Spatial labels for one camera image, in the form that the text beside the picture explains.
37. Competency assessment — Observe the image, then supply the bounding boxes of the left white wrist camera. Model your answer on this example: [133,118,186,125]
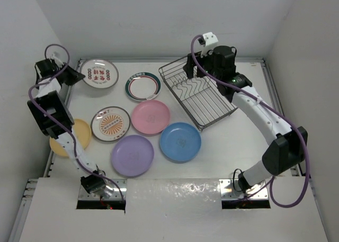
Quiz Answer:
[50,52,65,67]

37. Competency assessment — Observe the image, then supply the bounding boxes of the white plate green rim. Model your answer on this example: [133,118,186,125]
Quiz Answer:
[124,72,161,102]

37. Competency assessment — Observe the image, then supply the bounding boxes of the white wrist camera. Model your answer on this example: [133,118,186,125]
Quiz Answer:
[50,52,65,67]
[198,32,218,58]

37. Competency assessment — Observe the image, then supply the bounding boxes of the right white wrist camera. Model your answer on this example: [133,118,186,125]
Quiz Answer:
[198,32,218,58]

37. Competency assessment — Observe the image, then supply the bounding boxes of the purple plastic plate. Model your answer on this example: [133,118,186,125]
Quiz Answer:
[111,135,154,177]

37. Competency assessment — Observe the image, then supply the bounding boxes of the yellow plastic plate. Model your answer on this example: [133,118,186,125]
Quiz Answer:
[49,119,92,157]

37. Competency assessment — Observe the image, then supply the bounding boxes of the purple cable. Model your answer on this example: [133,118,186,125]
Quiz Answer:
[190,34,311,209]
[28,43,127,204]

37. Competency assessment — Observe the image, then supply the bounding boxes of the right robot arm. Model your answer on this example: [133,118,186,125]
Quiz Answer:
[183,46,308,192]

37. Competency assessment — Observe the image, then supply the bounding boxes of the pink plastic plate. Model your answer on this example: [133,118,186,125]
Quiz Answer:
[131,100,171,135]

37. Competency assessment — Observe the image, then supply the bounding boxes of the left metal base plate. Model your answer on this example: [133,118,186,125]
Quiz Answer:
[78,178,128,201]

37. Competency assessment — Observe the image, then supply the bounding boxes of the metal wire dish rack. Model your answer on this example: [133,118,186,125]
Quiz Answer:
[158,57,237,131]

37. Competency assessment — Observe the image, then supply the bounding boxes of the metal base plate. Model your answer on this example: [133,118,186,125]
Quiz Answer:
[78,178,128,201]
[219,178,269,201]

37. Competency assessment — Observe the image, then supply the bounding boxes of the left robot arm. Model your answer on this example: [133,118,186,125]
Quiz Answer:
[27,59,108,198]

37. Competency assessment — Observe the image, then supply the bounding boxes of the white plate orange sunburst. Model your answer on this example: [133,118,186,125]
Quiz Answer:
[91,106,131,142]

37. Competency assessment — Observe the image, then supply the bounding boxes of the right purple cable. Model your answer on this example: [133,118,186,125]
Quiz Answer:
[190,34,311,209]

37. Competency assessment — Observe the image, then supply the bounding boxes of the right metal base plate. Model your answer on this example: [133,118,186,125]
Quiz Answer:
[219,178,269,201]

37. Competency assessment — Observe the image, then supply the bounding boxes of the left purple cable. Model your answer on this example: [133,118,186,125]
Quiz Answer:
[28,43,127,204]

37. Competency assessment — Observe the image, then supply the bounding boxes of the white plate red characters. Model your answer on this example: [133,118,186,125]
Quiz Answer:
[79,59,119,89]

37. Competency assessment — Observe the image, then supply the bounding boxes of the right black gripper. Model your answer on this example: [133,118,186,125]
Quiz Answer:
[184,46,221,81]

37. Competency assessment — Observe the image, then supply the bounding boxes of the blue plastic plate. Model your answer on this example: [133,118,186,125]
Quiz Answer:
[159,122,202,163]

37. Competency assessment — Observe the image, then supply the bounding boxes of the white front cover board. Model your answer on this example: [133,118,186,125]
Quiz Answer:
[20,178,327,241]

